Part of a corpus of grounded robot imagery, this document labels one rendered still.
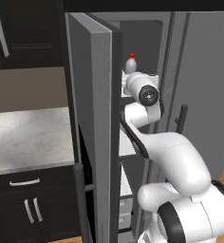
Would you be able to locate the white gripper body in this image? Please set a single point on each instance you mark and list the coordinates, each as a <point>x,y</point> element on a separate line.
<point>125,85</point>

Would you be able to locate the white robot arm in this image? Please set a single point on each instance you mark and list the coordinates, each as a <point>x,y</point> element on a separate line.
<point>180,158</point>

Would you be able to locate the grey freezer door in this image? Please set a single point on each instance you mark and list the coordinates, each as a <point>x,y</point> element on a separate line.
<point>85,95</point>

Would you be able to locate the white freezer shelf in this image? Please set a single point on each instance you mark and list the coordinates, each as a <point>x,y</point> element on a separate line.
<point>126,147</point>

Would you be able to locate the grey fridge door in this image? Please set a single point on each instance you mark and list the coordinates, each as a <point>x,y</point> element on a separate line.
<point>205,79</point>

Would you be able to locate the black base cupboard door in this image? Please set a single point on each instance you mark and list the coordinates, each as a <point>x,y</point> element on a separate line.
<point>8,218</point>
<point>57,212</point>

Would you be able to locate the clear water bottle red cap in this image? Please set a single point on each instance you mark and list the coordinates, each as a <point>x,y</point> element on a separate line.
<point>131,65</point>

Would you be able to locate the grey fridge body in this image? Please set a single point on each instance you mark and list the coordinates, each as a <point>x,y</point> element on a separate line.
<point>142,38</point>

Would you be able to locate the black drawer front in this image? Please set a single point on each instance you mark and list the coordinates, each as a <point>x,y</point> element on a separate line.
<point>53,178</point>

